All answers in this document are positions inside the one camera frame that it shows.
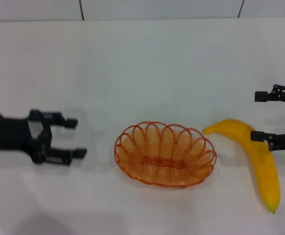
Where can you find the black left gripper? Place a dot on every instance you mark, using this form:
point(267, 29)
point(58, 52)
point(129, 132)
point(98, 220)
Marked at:
point(7, 134)

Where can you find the yellow banana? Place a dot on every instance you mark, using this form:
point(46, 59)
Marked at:
point(265, 171)

